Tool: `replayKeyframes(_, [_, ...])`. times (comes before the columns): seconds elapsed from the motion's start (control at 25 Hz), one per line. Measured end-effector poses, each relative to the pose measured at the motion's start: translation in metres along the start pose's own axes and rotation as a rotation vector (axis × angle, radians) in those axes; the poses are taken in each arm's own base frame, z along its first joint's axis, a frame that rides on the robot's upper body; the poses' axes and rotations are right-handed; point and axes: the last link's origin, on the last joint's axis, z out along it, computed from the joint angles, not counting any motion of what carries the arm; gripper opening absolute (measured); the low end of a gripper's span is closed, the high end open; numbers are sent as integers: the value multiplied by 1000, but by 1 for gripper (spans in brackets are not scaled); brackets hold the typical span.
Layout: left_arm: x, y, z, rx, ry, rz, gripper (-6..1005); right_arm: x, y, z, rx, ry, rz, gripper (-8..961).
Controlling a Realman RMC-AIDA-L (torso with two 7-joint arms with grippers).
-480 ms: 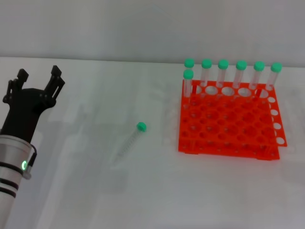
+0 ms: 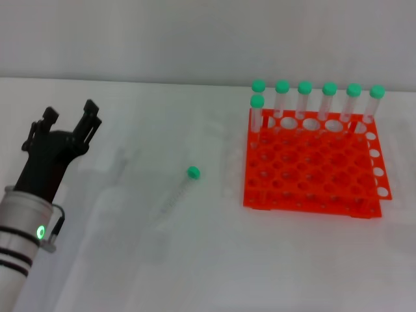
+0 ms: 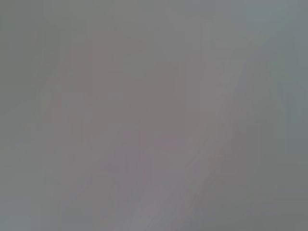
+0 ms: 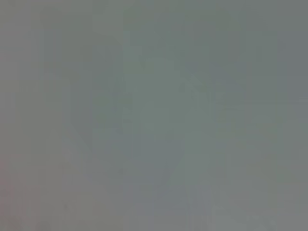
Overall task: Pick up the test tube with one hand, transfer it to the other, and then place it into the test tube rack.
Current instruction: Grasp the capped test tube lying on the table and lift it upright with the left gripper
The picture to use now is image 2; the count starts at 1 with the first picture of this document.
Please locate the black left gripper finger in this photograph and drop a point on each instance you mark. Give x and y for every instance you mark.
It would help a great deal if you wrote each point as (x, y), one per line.
(48, 115)
(89, 120)

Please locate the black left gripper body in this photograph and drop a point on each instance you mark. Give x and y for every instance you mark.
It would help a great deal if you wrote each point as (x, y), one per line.
(48, 162)

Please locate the clear test tube green cap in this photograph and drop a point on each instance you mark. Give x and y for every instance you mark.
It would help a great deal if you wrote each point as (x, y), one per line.
(258, 85)
(257, 100)
(193, 172)
(377, 92)
(353, 90)
(282, 86)
(329, 88)
(304, 87)

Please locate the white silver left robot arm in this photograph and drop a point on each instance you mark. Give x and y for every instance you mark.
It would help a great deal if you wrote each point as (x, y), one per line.
(19, 221)

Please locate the orange plastic test tube rack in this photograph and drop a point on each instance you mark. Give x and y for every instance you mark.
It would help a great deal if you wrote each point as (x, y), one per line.
(308, 169)

